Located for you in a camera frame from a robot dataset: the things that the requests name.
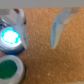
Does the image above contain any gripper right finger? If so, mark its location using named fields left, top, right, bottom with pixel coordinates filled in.
left=50, top=7, right=84, bottom=50

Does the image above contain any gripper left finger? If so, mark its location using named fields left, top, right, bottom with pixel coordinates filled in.
left=4, top=7, right=27, bottom=33

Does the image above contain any blue button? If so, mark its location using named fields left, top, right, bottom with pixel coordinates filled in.
left=0, top=19, right=27, bottom=56

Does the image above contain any green button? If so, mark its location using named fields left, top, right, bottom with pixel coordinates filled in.
left=0, top=55, right=27, bottom=84

